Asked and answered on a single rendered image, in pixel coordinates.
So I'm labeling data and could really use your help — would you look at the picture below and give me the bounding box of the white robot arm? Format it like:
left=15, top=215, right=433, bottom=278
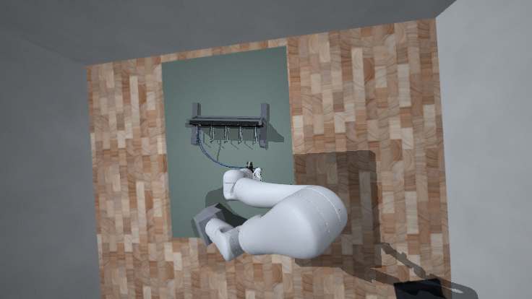
left=205, top=168, right=348, bottom=261

